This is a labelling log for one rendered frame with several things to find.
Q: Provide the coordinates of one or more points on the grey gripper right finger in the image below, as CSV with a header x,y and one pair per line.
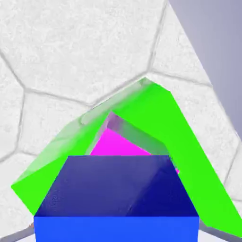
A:
x,y
206,235

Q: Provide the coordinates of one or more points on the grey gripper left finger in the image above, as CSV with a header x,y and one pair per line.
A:
x,y
24,236

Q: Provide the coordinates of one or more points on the small blue cube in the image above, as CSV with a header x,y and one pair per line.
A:
x,y
113,228

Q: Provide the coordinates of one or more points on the small magenta cube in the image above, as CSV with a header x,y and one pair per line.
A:
x,y
115,143

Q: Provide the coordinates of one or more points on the large green box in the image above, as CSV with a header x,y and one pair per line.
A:
x,y
170,121

